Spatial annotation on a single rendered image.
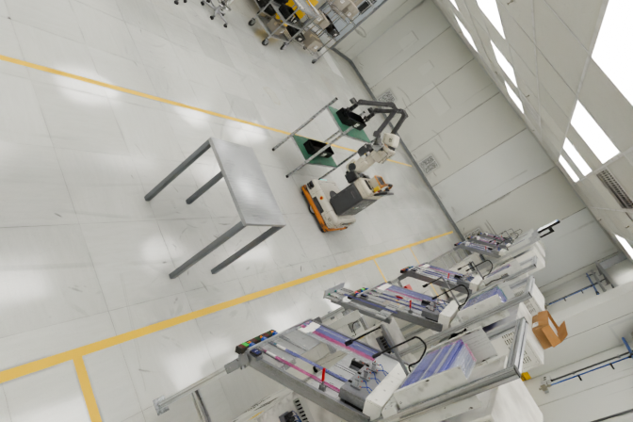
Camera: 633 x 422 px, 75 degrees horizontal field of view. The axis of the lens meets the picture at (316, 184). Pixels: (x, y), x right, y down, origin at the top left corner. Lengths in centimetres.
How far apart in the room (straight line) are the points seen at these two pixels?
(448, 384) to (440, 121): 1094
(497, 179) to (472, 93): 246
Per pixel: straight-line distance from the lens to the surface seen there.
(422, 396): 196
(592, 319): 654
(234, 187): 284
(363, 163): 519
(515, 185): 1203
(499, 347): 337
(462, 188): 1218
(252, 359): 230
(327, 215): 515
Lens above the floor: 231
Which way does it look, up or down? 23 degrees down
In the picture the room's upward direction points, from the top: 54 degrees clockwise
